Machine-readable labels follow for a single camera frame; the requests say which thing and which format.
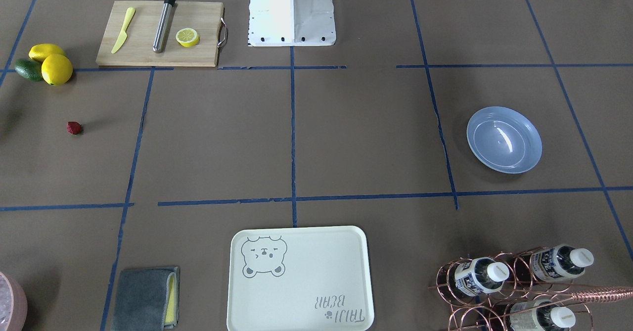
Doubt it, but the red strawberry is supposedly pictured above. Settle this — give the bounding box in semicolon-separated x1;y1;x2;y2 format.
66;121;83;135

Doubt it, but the pink bowl of ice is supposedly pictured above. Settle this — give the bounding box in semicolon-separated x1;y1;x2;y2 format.
0;272;28;331

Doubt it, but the white pedestal column base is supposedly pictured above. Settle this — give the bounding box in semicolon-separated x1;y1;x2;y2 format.
247;0;337;47

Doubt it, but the yellow lemon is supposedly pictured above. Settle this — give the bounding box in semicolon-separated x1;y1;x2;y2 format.
29;43;66;63
42;53;73;86

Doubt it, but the blue plate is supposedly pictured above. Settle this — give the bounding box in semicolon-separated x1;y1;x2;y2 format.
466;106;543;175

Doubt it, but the yellow lemon back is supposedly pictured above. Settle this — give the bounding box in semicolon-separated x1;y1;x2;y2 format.
29;43;66;63

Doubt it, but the yellow lemon front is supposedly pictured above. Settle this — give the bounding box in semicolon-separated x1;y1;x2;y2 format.
42;53;73;86

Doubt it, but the tea bottle white cap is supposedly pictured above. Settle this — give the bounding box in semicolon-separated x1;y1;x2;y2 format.
448;257;511;297

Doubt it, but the grey folded cloth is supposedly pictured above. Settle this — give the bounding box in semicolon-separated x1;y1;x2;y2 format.
111;266;180;331

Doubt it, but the steel muddler black cap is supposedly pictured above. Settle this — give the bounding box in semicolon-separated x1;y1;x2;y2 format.
152;0;176;53

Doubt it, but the wooden cutting board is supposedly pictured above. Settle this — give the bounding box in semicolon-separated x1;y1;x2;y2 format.
95;0;229;68

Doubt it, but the copper wire bottle rack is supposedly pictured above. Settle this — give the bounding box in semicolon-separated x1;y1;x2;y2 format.
432;247;612;331

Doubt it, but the cream bear tray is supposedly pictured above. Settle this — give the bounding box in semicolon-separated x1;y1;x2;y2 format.
226;226;375;331

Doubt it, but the lemon half slice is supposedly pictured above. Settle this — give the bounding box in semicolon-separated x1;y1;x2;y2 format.
176;28;200;47

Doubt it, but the green lime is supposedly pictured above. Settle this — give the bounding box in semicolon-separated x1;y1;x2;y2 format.
14;58;44;82

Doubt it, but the yellow plastic knife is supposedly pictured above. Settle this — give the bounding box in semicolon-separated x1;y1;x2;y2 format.
111;7;136;54

